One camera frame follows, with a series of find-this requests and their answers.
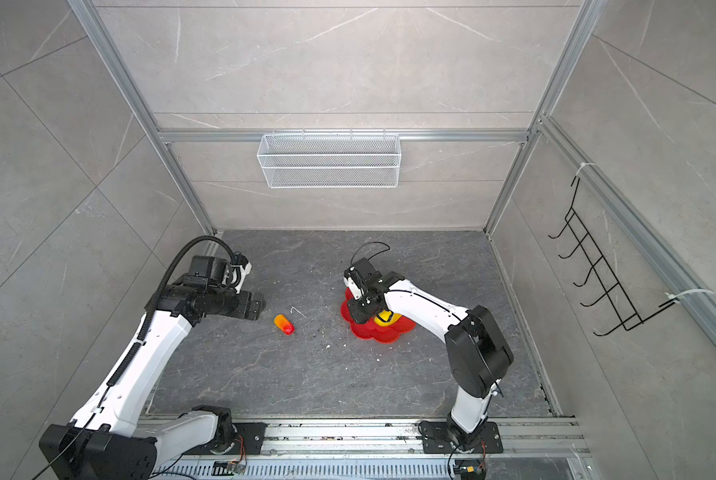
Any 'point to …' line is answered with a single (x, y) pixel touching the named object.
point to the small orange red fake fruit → (282, 323)
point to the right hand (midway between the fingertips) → (357, 308)
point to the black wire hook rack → (616, 296)
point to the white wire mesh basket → (331, 161)
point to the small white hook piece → (291, 311)
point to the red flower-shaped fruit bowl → (370, 329)
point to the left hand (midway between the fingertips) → (246, 294)
